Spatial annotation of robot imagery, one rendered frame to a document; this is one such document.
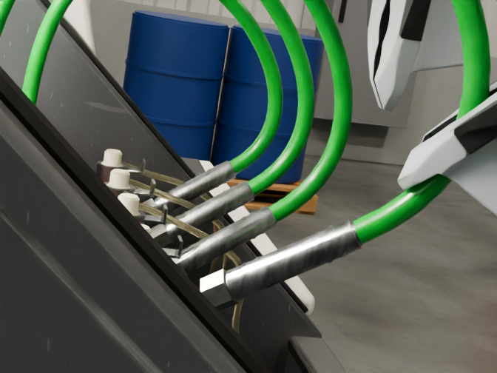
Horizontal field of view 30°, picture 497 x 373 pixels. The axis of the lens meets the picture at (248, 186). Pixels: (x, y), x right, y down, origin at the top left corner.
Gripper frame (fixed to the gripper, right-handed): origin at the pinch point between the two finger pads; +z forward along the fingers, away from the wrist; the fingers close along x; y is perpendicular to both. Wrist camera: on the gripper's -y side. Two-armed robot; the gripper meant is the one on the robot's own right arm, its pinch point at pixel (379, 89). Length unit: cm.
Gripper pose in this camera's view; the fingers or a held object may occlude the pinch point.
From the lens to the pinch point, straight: 61.7
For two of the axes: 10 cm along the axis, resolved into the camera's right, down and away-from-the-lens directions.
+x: -2.1, -2.5, 9.5
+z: -1.6, 9.6, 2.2
